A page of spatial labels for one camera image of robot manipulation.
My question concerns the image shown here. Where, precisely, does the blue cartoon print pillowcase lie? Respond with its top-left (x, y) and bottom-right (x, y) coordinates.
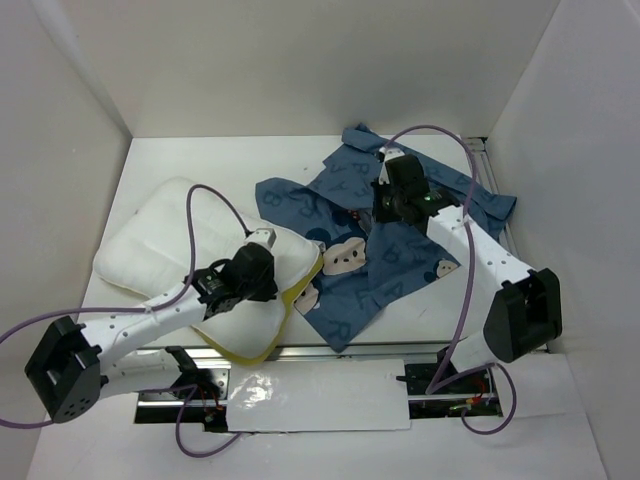
top-left (254, 123), bottom-right (519, 355)

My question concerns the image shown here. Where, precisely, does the white pillow yellow trim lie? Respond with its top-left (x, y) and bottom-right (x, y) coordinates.
top-left (93, 177), bottom-right (322, 359)

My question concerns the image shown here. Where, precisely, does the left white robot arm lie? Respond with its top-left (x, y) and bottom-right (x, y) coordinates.
top-left (25, 241), bottom-right (278, 424)

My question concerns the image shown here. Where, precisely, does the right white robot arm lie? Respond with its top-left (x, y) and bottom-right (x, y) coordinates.
top-left (372, 147), bottom-right (563, 393)

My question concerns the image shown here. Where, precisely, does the white cover sheet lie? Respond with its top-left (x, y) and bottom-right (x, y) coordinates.
top-left (226, 359), bottom-right (411, 433)

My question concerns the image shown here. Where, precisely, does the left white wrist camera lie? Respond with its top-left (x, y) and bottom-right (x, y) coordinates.
top-left (245, 228), bottom-right (277, 250)

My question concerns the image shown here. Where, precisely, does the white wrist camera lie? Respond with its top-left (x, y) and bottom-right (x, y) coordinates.
top-left (376, 146), bottom-right (405, 185)
top-left (245, 228), bottom-right (277, 250)

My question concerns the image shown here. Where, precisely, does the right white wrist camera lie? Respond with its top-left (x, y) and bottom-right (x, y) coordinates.
top-left (376, 146), bottom-right (405, 185)

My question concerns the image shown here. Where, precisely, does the aluminium side rail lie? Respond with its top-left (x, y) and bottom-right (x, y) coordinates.
top-left (462, 137), bottom-right (517, 254)

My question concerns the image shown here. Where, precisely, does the aluminium front rail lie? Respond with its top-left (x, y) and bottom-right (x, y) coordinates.
top-left (134, 339), bottom-right (451, 363)

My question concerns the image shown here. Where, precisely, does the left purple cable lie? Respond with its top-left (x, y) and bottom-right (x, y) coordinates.
top-left (0, 184), bottom-right (256, 459)

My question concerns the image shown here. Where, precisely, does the purple cable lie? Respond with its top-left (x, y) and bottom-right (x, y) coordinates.
top-left (0, 184), bottom-right (256, 459)
top-left (380, 124), bottom-right (519, 436)

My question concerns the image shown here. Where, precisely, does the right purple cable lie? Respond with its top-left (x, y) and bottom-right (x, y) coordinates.
top-left (380, 124), bottom-right (519, 436)

